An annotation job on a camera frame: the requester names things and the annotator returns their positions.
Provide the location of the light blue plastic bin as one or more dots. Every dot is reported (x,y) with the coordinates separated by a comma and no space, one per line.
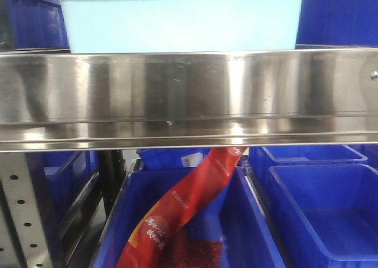
(162,26)

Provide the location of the dark blue bin rear middle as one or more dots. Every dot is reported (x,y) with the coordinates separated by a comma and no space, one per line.
(168,158)

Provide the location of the dark blue bin rear right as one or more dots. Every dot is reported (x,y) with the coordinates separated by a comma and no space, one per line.
(263,157)

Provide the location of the red snack bag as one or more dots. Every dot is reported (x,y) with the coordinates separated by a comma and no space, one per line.
(160,225)

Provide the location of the dark blue bin bottom left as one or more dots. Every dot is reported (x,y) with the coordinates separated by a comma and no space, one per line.
(67,173)

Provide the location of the dark blue bin bottom right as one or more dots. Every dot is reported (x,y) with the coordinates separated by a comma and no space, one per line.
(326,215)

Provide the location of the dark blue bin lower right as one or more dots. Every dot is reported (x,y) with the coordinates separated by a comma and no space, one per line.
(338,22)

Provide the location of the dark blue bin lower left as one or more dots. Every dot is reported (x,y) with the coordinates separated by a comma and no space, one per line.
(38,24)

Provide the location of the stainless steel shelf front rail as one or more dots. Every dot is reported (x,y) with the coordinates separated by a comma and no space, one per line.
(52,102)

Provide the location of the perforated steel shelf post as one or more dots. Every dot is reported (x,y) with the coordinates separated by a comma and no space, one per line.
(22,202)

